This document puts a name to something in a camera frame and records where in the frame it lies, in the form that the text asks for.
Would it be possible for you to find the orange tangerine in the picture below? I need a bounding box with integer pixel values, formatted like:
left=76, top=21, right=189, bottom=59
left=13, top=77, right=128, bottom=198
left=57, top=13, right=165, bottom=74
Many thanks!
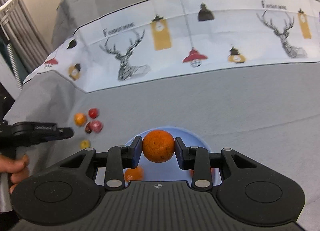
left=189, top=168, right=214, bottom=177
left=142, top=130, right=175, bottom=163
left=124, top=166, right=144, bottom=182

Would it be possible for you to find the small yellow fruit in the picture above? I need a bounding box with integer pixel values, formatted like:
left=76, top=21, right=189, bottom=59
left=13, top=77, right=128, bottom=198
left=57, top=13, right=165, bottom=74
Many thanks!
left=80, top=139, right=91, bottom=149

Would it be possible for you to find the orange fruit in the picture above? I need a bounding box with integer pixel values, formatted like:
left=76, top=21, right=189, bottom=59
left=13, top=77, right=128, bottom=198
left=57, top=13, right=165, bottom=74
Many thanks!
left=73, top=113, right=87, bottom=126

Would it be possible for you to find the pink candy ball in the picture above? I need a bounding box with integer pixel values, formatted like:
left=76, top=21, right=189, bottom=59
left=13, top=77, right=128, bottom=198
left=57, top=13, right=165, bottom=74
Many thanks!
left=90, top=120, right=104, bottom=133

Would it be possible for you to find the dark red jujube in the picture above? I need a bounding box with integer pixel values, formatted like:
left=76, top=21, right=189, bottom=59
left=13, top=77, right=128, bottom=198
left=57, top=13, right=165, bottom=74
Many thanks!
left=85, top=122, right=92, bottom=133

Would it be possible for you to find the red cherry tomato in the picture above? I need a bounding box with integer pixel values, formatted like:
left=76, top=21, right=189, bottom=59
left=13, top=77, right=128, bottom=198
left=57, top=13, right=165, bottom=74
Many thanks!
left=88, top=108, right=99, bottom=119

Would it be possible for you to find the person's left hand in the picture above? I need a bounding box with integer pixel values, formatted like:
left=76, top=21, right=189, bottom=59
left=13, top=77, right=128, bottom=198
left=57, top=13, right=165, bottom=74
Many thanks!
left=0, top=154, right=29, bottom=194

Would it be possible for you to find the light blue plate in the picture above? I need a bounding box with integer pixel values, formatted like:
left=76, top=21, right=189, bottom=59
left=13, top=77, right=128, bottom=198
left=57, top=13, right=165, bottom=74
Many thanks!
left=95, top=126, right=222, bottom=187

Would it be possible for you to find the grey curtain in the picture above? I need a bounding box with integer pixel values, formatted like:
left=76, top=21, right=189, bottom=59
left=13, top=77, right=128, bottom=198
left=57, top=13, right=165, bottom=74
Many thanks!
left=1, top=0, right=52, bottom=88

